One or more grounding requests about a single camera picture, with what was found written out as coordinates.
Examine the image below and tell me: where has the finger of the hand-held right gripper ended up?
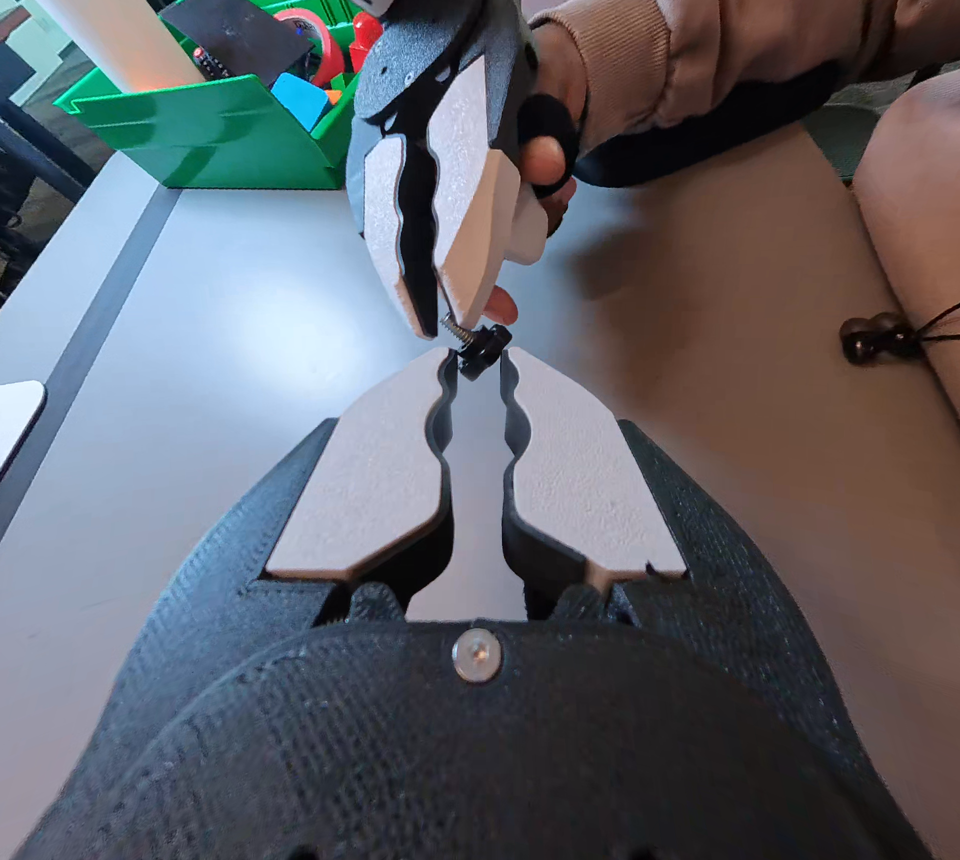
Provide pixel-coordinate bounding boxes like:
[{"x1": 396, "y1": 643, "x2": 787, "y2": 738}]
[
  {"x1": 362, "y1": 132, "x2": 441, "y2": 341},
  {"x1": 426, "y1": 53, "x2": 524, "y2": 329}
]

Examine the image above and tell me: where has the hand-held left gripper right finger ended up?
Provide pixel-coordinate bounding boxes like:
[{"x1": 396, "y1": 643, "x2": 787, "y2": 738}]
[{"x1": 499, "y1": 347, "x2": 690, "y2": 620}]

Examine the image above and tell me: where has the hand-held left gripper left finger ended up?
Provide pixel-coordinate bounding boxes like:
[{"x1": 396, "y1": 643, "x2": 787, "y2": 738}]
[{"x1": 265, "y1": 347, "x2": 457, "y2": 617}]

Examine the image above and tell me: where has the blue black foam block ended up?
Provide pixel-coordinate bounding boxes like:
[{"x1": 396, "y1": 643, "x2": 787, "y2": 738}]
[{"x1": 270, "y1": 72, "x2": 331, "y2": 132}]

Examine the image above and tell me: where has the black thumb screw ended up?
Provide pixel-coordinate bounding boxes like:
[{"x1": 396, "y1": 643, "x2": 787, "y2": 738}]
[{"x1": 441, "y1": 314, "x2": 514, "y2": 382}]

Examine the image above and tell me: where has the green plastic bin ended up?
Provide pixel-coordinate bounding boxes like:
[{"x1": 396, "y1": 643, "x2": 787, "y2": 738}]
[{"x1": 54, "y1": 0, "x2": 361, "y2": 191}]

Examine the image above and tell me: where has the person's right hand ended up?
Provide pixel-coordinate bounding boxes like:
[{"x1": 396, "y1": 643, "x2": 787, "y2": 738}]
[{"x1": 482, "y1": 23, "x2": 591, "y2": 327}]

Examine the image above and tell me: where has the red toy figure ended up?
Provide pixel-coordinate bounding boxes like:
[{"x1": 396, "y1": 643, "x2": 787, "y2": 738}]
[{"x1": 348, "y1": 12, "x2": 385, "y2": 74}]

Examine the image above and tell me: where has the red tape roll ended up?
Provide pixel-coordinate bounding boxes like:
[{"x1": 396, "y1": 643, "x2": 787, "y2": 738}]
[{"x1": 273, "y1": 7, "x2": 346, "y2": 89}]

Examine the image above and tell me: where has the black flat pad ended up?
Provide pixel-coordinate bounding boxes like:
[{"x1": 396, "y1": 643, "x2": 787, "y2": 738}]
[{"x1": 159, "y1": 0, "x2": 316, "y2": 89}]

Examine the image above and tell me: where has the white bottle black lid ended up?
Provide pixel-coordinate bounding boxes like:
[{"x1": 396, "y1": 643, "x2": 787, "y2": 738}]
[{"x1": 0, "y1": 0, "x2": 205, "y2": 95}]

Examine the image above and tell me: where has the black earbud cable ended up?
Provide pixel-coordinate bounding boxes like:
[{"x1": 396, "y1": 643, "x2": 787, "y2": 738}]
[{"x1": 840, "y1": 301, "x2": 960, "y2": 366}]

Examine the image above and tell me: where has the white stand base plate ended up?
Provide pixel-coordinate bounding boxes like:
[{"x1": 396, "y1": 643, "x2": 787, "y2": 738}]
[{"x1": 0, "y1": 380, "x2": 48, "y2": 479}]

